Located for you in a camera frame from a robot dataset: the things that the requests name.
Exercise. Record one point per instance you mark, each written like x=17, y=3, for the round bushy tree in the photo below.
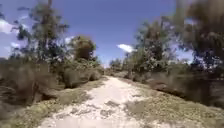
x=83, y=48

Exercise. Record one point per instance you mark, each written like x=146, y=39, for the pale dirt path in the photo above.
x=106, y=100

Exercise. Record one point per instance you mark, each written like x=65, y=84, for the dry brush thicket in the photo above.
x=180, y=83
x=30, y=80

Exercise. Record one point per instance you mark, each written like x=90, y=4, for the tall green tree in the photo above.
x=45, y=33

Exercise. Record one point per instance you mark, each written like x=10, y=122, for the dry grass verge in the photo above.
x=173, y=110
x=40, y=108

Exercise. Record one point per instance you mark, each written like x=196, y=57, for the large dark tree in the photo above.
x=205, y=36

